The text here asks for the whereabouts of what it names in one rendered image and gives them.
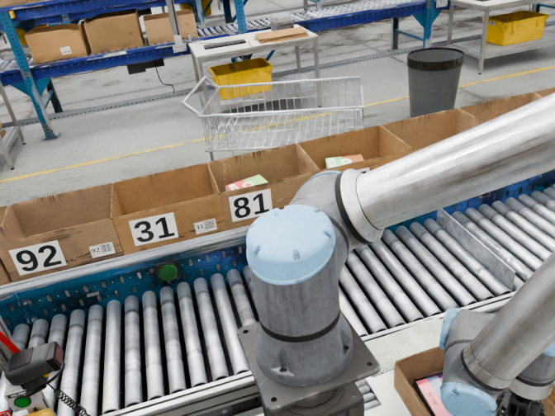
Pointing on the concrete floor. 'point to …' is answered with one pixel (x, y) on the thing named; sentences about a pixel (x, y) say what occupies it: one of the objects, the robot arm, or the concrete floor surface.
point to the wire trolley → (271, 115)
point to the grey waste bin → (433, 79)
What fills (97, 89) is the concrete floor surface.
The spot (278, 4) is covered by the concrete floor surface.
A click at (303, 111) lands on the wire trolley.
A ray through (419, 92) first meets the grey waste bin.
